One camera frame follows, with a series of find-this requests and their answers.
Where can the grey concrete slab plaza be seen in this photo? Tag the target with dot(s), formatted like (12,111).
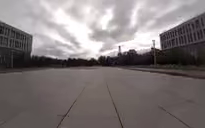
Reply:
(100,96)

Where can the pale gridded-window building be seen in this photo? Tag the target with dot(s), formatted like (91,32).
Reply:
(8,38)

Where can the dark row of trees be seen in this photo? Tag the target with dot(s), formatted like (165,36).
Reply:
(76,62)

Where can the distant tower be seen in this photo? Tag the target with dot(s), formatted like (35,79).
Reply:
(119,51)

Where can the tall pole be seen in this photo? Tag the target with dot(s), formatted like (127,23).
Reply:
(154,53)

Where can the dark raised verge strip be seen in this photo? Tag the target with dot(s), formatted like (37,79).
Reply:
(183,72)

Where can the long grey gridded-window building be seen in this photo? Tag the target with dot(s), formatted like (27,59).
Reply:
(190,33)

